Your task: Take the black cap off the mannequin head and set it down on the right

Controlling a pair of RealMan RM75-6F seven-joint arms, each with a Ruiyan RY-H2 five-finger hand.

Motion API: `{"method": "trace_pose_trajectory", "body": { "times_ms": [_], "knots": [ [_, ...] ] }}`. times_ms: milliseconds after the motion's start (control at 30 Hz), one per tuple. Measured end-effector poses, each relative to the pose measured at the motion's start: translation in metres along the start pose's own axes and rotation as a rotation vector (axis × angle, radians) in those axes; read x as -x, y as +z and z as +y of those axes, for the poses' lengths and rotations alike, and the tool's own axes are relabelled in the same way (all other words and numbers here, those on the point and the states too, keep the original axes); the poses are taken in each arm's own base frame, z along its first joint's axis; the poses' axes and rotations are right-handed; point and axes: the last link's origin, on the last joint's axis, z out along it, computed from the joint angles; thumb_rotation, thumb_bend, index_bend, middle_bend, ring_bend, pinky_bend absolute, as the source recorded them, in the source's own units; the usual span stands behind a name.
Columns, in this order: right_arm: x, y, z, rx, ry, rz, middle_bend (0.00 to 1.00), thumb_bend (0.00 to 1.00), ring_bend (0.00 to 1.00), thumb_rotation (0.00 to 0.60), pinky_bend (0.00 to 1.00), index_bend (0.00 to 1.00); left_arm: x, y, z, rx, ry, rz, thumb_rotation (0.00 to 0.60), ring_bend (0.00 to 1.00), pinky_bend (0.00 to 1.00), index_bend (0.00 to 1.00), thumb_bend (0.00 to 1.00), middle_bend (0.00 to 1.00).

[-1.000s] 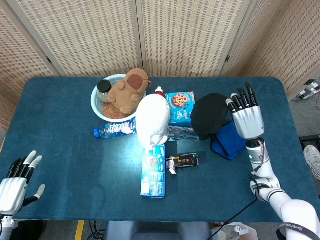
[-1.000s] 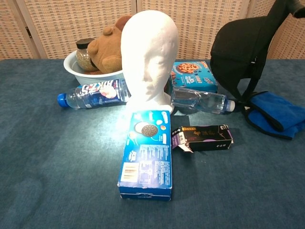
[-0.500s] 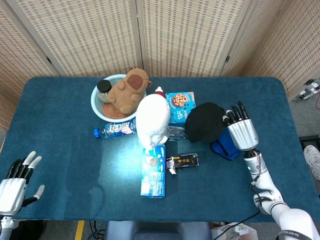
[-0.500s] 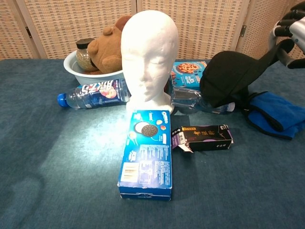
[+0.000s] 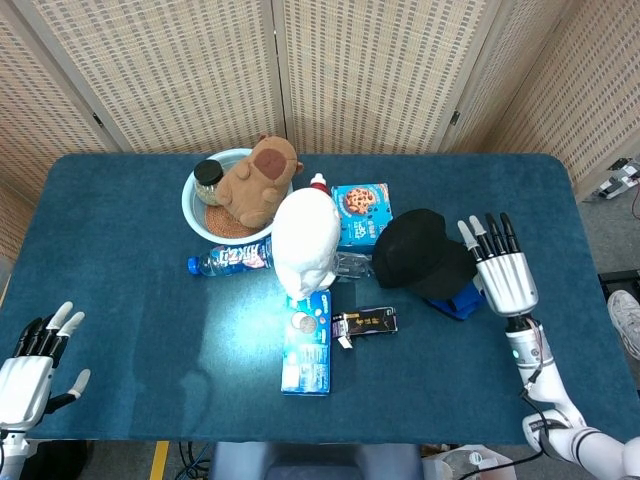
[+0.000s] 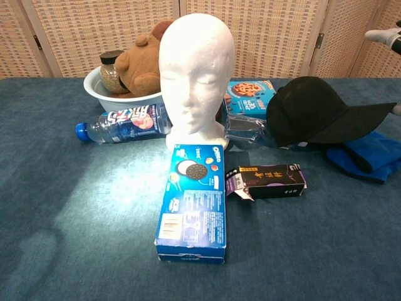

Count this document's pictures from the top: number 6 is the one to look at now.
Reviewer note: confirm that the blue-capped labelled drink bottle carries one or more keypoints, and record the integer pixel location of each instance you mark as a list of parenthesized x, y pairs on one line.
[(125, 128)]

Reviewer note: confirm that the clear white-capped water bottle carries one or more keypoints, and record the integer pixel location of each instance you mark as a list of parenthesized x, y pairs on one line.
[(247, 131)]

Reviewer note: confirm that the glass jar with black lid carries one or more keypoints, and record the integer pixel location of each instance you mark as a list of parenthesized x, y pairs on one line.
[(108, 75)]

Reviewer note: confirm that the black screen hinge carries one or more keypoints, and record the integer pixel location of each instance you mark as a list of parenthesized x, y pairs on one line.
[(319, 40), (37, 42)]

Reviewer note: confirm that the black and purple carton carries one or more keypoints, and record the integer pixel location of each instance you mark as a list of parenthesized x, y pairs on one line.
[(272, 182)]

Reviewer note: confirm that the white plastic basin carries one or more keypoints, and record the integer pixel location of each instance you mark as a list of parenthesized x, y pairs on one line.
[(94, 91)]

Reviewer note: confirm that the blue chocolate chip cookie box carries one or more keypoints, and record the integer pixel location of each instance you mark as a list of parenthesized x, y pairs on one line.
[(247, 103)]

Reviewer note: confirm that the blue cloth with black trim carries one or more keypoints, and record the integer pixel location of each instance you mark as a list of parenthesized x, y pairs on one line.
[(376, 156)]

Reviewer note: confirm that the white foam mannequin head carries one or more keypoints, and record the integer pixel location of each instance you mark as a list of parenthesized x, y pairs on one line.
[(197, 62)]

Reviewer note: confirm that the blue Oreo cookie box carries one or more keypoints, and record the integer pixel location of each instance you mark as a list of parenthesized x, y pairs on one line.
[(194, 213)]

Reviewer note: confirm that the brown teddy bear plush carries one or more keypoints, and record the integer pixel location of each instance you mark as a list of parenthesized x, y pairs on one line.
[(141, 69)]

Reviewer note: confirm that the blue velvet tablecloth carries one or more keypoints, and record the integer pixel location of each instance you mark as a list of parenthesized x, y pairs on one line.
[(313, 244)]

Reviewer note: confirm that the black baseball cap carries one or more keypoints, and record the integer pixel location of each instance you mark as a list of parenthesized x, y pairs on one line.
[(307, 109)]

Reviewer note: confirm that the woven folding screen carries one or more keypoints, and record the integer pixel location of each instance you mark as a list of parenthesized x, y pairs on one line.
[(78, 31)]

